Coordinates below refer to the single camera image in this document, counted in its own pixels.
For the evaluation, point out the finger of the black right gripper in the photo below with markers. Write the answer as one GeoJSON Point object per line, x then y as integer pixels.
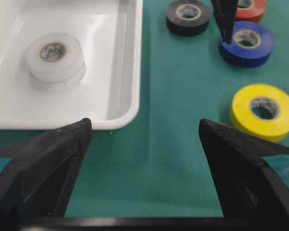
{"type": "Point", "coordinates": [224, 12]}

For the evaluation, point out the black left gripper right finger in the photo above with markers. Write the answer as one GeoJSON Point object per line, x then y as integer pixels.
{"type": "Point", "coordinates": [248, 188]}

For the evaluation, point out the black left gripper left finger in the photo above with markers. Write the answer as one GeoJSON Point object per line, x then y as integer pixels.
{"type": "Point", "coordinates": [41, 173]}

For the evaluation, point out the yellow tape roll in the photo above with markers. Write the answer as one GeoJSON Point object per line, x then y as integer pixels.
{"type": "Point", "coordinates": [262, 111]}

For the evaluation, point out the white tape roll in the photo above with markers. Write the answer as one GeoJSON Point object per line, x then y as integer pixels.
{"type": "Point", "coordinates": [55, 58]}

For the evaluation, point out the red tape roll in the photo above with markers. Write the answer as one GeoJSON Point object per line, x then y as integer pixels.
{"type": "Point", "coordinates": [251, 10]}

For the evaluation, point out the black tape roll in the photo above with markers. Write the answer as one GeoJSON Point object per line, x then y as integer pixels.
{"type": "Point", "coordinates": [188, 17]}

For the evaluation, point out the blue tape roll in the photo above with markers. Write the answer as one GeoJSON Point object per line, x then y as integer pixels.
{"type": "Point", "coordinates": [251, 45]}

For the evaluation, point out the white plastic tray case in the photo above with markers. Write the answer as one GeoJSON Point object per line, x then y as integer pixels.
{"type": "Point", "coordinates": [107, 92]}

